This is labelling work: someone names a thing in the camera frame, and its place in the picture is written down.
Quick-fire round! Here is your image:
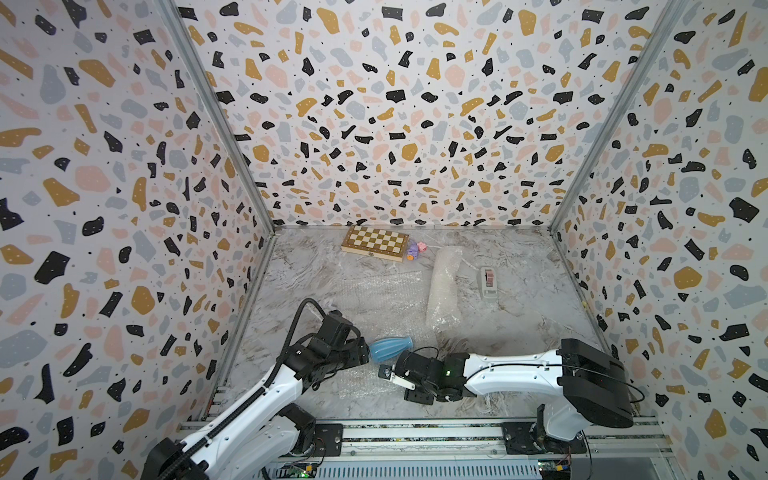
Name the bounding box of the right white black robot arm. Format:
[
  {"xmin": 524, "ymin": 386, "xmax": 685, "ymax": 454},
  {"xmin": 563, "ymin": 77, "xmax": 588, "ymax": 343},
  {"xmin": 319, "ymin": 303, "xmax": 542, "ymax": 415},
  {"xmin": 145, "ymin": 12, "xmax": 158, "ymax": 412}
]
[{"xmin": 378, "ymin": 338, "xmax": 634, "ymax": 454}]

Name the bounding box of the wooden chessboard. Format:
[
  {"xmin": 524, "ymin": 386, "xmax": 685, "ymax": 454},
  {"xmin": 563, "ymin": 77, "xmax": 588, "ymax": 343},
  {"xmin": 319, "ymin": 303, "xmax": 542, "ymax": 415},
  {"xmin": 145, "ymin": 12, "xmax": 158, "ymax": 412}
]
[{"xmin": 341, "ymin": 226, "xmax": 410, "ymax": 262}]

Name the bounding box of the purple orange small toy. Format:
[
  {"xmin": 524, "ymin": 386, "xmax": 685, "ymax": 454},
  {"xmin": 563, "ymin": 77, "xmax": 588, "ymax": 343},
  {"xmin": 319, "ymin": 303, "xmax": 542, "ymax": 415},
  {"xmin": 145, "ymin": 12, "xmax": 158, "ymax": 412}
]
[{"xmin": 405, "ymin": 240, "xmax": 419, "ymax": 261}]

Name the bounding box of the clear tape dispenser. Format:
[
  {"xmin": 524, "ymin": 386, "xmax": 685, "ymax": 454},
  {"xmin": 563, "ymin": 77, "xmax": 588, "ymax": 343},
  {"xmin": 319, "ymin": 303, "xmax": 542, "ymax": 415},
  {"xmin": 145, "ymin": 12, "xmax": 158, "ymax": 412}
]
[{"xmin": 477, "ymin": 266, "xmax": 499, "ymax": 301}]

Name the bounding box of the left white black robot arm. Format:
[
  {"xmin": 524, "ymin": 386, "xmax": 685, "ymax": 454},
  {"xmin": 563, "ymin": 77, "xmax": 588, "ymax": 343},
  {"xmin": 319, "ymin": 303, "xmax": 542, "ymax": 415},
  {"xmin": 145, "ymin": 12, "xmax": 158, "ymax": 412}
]
[{"xmin": 141, "ymin": 310, "xmax": 370, "ymax": 479}]

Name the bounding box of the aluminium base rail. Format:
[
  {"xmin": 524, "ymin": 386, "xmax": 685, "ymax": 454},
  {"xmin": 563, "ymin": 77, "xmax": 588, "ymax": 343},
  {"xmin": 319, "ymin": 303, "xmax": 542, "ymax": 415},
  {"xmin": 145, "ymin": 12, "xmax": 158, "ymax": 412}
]
[{"xmin": 164, "ymin": 418, "xmax": 676, "ymax": 480}]

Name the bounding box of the small blue ribbed vase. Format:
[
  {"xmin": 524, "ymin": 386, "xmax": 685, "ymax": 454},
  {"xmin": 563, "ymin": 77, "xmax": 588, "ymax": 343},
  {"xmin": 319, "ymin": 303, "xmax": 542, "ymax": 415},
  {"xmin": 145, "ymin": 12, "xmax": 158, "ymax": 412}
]
[{"xmin": 370, "ymin": 336, "xmax": 413, "ymax": 364}]

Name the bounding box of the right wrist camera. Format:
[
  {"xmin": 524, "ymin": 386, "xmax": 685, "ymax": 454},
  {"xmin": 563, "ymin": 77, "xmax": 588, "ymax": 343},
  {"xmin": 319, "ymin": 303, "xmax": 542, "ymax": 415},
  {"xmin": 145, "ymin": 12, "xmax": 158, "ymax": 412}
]
[{"xmin": 378, "ymin": 365, "xmax": 416, "ymax": 390}]

